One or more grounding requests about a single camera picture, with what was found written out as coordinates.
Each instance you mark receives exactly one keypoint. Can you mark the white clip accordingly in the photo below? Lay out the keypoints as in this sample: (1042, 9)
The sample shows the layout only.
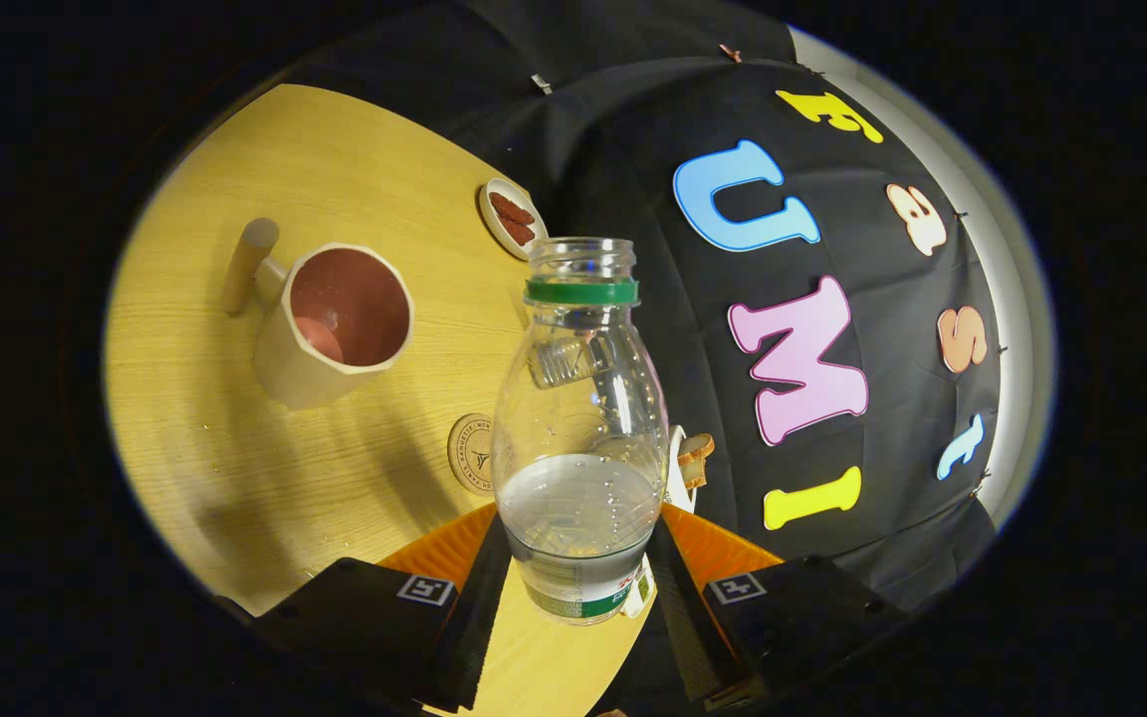
(541, 84)

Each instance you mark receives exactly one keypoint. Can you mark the pink clothes peg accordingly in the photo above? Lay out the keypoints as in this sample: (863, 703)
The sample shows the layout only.
(730, 52)

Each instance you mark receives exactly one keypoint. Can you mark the toasted bread slice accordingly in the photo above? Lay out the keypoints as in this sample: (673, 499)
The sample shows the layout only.
(697, 446)
(695, 476)

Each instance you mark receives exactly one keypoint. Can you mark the wooden table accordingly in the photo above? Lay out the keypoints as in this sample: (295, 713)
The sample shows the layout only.
(335, 159)

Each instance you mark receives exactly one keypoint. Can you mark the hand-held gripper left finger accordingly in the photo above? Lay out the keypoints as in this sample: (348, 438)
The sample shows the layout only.
(479, 617)

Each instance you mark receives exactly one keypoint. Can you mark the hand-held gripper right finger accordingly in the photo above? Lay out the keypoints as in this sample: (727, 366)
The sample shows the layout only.
(683, 617)

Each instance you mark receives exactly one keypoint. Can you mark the round cork coaster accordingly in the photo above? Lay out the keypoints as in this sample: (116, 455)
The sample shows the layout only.
(469, 453)

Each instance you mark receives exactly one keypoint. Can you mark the white round plate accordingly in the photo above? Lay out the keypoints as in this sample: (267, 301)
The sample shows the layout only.
(490, 214)

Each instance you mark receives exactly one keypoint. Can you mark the white toaster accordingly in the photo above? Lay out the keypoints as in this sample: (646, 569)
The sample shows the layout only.
(678, 478)

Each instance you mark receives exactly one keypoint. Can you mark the clear plastic juice bottle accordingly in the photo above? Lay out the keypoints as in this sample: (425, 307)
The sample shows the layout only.
(578, 498)

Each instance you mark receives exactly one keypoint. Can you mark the red-brown food piece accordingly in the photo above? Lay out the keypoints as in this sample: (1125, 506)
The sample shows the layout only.
(518, 233)
(512, 208)

